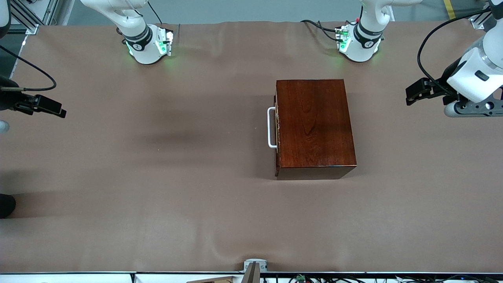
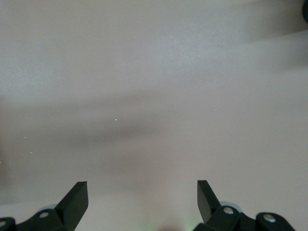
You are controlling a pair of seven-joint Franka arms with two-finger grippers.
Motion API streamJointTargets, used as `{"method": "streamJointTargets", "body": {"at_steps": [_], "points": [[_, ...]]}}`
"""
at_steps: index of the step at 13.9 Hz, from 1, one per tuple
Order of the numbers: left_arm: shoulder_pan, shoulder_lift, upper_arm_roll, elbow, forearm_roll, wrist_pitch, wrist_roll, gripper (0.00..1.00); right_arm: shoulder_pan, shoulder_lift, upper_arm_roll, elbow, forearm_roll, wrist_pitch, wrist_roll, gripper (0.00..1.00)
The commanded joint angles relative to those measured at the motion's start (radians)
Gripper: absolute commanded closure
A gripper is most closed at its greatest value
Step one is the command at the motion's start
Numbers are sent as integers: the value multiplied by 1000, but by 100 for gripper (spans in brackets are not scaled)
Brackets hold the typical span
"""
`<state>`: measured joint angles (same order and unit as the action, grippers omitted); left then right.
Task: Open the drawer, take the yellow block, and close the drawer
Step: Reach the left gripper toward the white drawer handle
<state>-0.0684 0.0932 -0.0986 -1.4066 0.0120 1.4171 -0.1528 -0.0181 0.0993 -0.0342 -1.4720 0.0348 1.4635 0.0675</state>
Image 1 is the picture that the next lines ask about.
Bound white drawer handle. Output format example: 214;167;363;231
267;107;278;149

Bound light wooden drawer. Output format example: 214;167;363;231
274;96;280;176

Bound black round object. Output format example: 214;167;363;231
0;194;17;219

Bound brown table cloth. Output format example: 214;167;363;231
0;20;503;274

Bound dark brown wooden cabinet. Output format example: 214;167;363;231
274;79;357;180

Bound light wooden plank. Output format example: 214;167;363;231
185;276;236;283

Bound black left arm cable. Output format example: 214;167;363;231
417;10;492;95

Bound aluminium frame profile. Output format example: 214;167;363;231
9;0;59;36
470;6;494;30

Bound black base cables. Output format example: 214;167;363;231
301;19;342;42

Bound thin black base cable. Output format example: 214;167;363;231
147;0;163;25

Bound white table edge rail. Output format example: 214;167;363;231
0;270;503;283

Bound grey metal bracket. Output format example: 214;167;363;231
243;258;268;283

